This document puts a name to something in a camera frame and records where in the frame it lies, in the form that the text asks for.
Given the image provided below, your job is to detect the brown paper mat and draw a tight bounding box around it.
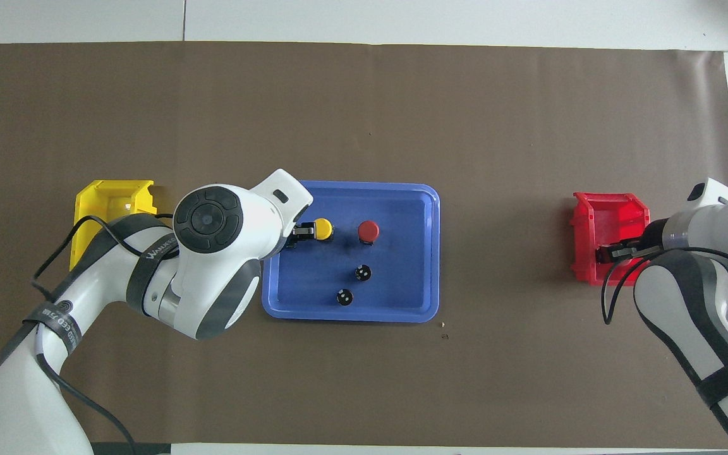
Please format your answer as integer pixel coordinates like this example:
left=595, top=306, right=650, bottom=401
left=0, top=41, right=728, bottom=446

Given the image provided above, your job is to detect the yellow plastic bin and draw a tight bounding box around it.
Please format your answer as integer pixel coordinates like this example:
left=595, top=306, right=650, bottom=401
left=73, top=179, right=157, bottom=272

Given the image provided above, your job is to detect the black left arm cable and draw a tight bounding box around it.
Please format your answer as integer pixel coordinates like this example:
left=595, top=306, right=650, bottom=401
left=31, top=214, right=175, bottom=455

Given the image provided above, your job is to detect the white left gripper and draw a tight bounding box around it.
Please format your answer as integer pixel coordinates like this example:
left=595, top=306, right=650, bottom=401
left=250, top=169, right=317, bottom=260

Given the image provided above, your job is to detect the red plastic bin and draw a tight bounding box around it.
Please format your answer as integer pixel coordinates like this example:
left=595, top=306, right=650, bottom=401
left=569, top=192, right=652, bottom=286

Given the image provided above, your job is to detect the blue plastic tray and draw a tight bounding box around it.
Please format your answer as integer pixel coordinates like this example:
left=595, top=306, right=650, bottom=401
left=261, top=181, right=440, bottom=324

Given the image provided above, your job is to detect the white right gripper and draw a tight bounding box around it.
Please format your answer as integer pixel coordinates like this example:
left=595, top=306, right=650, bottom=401
left=610, top=178, right=728, bottom=261

